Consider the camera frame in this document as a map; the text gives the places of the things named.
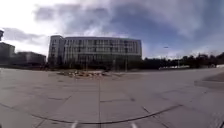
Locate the dark building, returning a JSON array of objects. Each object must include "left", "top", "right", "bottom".
[
  {"left": 0, "top": 41, "right": 16, "bottom": 67},
  {"left": 14, "top": 51, "right": 47, "bottom": 67}
]

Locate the low flower bed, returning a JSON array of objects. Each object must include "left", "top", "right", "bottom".
[{"left": 56, "top": 69, "right": 113, "bottom": 80}]

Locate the large grey multi-storey building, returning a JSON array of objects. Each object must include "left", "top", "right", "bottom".
[{"left": 47, "top": 34, "right": 143, "bottom": 71}]

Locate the grey paved plaza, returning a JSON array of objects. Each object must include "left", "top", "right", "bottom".
[{"left": 0, "top": 67, "right": 224, "bottom": 128}]

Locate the row of trees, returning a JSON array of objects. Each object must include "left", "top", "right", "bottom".
[{"left": 141, "top": 51, "right": 224, "bottom": 70}]

